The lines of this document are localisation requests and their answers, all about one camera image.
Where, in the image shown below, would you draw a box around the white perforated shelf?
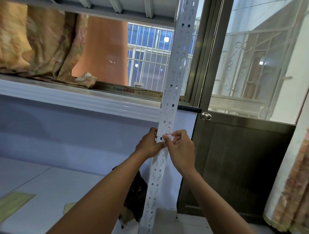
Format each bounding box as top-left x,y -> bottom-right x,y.
139,0 -> 200,234

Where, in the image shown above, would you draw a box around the grey ribbed shelf board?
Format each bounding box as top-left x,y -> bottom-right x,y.
14,0 -> 180,28

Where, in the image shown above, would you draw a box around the person's left hand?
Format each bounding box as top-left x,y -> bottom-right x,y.
135,127 -> 167,160

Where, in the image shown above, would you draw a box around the ornate white metal grille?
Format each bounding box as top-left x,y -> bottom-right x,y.
212,26 -> 300,119

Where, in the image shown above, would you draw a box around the plain yellow backing paper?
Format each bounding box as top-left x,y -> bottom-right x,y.
0,192 -> 37,223

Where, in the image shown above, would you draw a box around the white window security bars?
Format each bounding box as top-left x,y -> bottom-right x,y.
127,22 -> 201,96

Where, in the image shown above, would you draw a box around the person's right hand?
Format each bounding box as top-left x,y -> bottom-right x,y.
162,129 -> 196,176

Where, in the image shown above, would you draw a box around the dark brown glazed door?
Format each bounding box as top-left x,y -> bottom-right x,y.
177,0 -> 309,221

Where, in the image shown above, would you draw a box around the person's left forearm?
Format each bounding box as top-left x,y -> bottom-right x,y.
47,150 -> 150,234

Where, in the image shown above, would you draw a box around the orange patterned cloth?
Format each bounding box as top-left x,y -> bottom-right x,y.
0,1 -> 98,89

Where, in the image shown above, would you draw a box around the person's right forearm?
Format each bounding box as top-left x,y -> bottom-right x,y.
183,167 -> 256,234

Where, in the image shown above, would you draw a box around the aluminium window frame rail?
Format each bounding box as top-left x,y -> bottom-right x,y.
93,81 -> 193,103

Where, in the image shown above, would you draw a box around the yellow sheet of red-bordered labels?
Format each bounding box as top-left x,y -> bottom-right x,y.
63,202 -> 77,215

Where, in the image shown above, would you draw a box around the black plastic bag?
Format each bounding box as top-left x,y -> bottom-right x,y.
112,166 -> 148,222

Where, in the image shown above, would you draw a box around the orange-brown panel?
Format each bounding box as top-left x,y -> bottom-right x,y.
71,15 -> 128,86

